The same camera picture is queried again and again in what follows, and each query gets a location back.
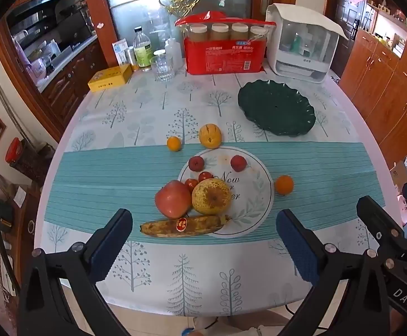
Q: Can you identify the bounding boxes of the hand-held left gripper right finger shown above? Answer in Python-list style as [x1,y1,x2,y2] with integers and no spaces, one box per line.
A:
[276,209,391,336]

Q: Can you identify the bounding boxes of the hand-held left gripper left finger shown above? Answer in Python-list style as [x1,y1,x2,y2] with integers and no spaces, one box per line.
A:
[16,208,134,336]

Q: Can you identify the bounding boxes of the spotted banana with red sticker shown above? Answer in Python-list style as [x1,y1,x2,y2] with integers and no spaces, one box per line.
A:
[140,214,232,238]

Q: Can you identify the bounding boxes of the large orange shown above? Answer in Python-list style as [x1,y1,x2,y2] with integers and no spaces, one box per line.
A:
[275,175,294,196]

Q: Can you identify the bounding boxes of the green leaf-shaped plate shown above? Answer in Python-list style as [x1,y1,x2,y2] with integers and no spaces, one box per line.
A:
[237,80,316,137]

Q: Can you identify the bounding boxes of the cracked orange-yellow melon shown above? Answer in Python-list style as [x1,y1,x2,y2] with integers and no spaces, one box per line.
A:
[199,123,222,148]

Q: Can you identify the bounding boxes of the cardboard box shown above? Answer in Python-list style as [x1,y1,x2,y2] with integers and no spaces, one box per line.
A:
[389,161,407,190]

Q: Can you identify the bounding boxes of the red apple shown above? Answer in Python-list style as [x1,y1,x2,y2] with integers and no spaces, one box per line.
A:
[154,180,193,218]

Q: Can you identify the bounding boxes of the tree print tablecloth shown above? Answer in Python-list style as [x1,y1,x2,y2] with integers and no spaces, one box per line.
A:
[34,66,405,317]

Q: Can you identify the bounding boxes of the yellow pear with brown patch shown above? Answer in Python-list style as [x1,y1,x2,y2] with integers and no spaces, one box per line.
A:
[191,178,232,216]

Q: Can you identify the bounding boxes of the red lid jar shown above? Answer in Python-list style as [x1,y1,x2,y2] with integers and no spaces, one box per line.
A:
[6,138,26,164]

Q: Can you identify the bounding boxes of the yellow flat box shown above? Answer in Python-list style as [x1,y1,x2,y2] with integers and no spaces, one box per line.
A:
[87,65,133,92]

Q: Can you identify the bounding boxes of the wooden kitchen base cabinet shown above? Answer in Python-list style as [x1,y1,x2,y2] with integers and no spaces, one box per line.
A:
[42,38,109,127]

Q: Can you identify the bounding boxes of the clear drinking glass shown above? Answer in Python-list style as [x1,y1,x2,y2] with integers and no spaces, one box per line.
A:
[152,53,175,83]

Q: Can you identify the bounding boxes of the white countertop cabinet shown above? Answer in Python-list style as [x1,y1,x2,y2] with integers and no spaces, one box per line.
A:
[265,3,349,84]

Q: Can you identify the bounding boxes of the pink plastic bag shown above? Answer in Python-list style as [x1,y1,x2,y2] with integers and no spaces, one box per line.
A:
[29,58,47,82]

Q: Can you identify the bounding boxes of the white and blue carton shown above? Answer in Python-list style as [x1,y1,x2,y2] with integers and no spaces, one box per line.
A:
[112,38,130,67]

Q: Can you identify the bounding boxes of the dark entrance door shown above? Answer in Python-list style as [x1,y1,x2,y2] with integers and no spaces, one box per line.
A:
[332,0,368,41]

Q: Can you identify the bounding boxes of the white plastic bottle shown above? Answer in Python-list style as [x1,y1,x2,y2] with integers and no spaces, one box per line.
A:
[164,38,182,72]

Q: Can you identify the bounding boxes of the red paper cup package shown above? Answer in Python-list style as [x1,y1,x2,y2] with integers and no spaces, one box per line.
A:
[175,10,277,76]

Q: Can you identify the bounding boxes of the frosted glass door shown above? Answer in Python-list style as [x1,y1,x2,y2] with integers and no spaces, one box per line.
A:
[102,0,255,57]

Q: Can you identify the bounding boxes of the black range hood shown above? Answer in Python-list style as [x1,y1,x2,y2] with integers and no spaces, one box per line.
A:
[7,0,68,27]

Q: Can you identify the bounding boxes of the wooden wall cabinets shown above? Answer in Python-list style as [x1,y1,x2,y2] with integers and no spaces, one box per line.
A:
[340,28,407,169]

